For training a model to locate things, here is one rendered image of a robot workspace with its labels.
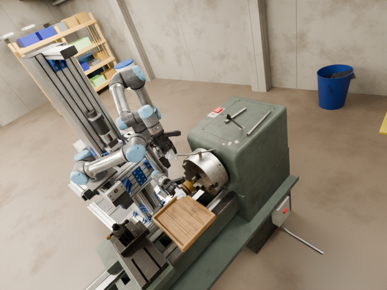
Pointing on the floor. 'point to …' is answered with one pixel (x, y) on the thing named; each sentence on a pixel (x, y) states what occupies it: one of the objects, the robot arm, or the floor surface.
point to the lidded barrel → (124, 65)
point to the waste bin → (334, 85)
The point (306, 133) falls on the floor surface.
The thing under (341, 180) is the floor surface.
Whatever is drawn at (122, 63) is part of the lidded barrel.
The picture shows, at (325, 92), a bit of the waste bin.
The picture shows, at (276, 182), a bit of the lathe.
